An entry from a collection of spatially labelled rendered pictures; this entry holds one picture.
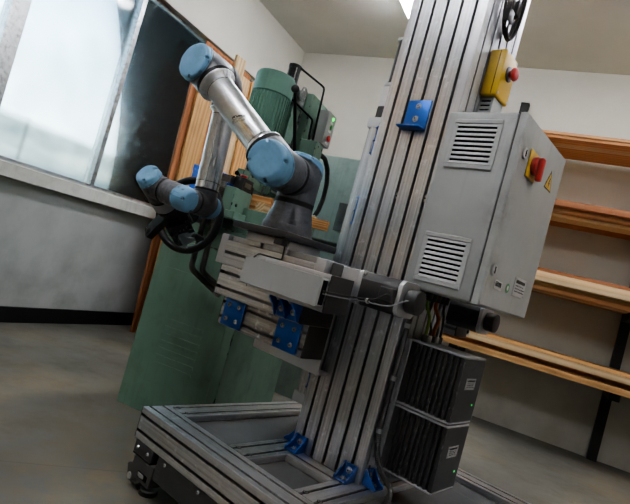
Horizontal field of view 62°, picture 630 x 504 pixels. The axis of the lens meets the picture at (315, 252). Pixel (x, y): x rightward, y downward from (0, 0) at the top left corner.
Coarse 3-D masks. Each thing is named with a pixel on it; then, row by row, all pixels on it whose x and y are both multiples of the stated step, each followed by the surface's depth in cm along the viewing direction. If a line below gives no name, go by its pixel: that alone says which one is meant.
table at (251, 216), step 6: (228, 210) 196; (246, 210) 205; (252, 210) 204; (228, 216) 196; (234, 216) 196; (240, 216) 200; (246, 216) 204; (252, 216) 203; (258, 216) 202; (264, 216) 202; (252, 222) 203; (258, 222) 202; (312, 228) 215; (312, 234) 216
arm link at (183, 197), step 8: (160, 184) 154; (168, 184) 153; (176, 184) 153; (160, 192) 153; (168, 192) 152; (176, 192) 151; (184, 192) 150; (192, 192) 152; (160, 200) 155; (168, 200) 152; (176, 200) 150; (184, 200) 150; (192, 200) 153; (200, 200) 159; (176, 208) 152; (184, 208) 151; (192, 208) 154
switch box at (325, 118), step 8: (320, 112) 247; (328, 112) 246; (320, 120) 247; (328, 120) 246; (320, 128) 246; (328, 128) 248; (312, 136) 247; (320, 136) 246; (320, 144) 248; (328, 144) 252
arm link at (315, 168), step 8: (296, 152) 148; (304, 160) 145; (312, 160) 148; (312, 168) 148; (320, 168) 150; (312, 176) 147; (320, 176) 151; (304, 184) 145; (312, 184) 148; (280, 192) 147; (296, 192) 146; (304, 192) 147; (312, 192) 149; (304, 200) 148; (312, 200) 150
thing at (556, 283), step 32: (608, 160) 358; (576, 224) 351; (608, 224) 331; (544, 288) 334; (576, 288) 321; (608, 288) 322; (480, 352) 344; (512, 352) 345; (544, 352) 334; (608, 384) 316
